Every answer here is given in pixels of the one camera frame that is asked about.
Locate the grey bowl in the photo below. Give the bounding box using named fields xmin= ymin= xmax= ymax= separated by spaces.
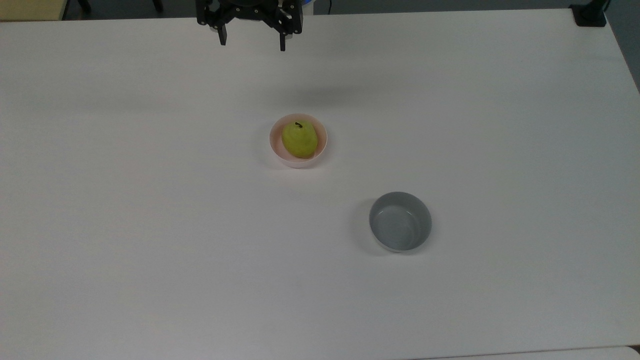
xmin=369 ymin=191 xmax=433 ymax=253

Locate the pink bowl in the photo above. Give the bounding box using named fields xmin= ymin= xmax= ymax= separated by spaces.
xmin=269 ymin=113 xmax=329 ymax=169

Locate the black clamp stand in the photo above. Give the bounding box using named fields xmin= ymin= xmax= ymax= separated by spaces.
xmin=570 ymin=0 xmax=612 ymax=27

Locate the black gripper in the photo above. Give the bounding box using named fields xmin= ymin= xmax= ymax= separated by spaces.
xmin=196 ymin=0 xmax=304 ymax=52

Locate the yellow wooden furniture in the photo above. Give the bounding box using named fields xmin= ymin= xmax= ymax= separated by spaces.
xmin=0 ymin=0 xmax=68 ymax=22

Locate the green pear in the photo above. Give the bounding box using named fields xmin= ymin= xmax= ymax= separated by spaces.
xmin=281 ymin=121 xmax=319 ymax=159

